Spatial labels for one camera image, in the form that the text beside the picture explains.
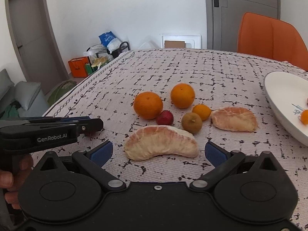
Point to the grey sofa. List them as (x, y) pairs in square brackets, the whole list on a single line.
[(33, 105)]

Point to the short peeled pomelo segment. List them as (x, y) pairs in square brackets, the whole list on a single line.
[(234, 119)]

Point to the clear plastic container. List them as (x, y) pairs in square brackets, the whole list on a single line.
[(96, 57)]

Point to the grey cushion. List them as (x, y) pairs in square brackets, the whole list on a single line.
[(27, 93)]

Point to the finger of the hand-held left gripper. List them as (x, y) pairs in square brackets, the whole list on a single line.
[(92, 124), (77, 118)]

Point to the white foam tray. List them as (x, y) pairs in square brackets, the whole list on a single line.
[(192, 38)]

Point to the green bag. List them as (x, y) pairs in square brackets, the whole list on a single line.
[(61, 91)]

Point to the large orange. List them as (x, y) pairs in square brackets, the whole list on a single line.
[(182, 95), (148, 105)]

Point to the brownish green round fruit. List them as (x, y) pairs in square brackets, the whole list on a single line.
[(191, 123)]

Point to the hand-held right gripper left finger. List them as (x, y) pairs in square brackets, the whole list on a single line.
[(102, 152)]

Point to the black metal rack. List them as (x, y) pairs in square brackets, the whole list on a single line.
[(123, 48)]

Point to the taupe door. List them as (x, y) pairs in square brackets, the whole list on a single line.
[(33, 41)]

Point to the small orange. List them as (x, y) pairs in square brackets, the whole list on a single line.
[(304, 117), (202, 111)]

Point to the orange chair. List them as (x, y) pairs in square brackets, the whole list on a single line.
[(269, 36)]

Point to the long peeled pomelo segment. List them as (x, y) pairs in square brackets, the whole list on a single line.
[(161, 145)]

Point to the blue and white bag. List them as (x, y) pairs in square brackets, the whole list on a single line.
[(109, 39)]

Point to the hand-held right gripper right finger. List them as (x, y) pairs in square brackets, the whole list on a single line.
[(215, 152)]

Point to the person's left hand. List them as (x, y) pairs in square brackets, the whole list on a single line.
[(6, 179)]

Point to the white plate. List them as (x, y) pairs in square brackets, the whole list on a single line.
[(281, 93)]

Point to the patterned white tablecloth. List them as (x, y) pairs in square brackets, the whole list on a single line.
[(192, 72)]

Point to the orange paper bag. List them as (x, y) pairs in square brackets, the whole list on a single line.
[(77, 67)]

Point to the brown cardboard piece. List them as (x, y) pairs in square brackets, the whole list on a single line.
[(174, 44)]

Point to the clear plastic sheet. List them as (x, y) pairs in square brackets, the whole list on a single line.
[(149, 46)]

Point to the small red fruit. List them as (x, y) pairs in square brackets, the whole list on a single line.
[(164, 118)]

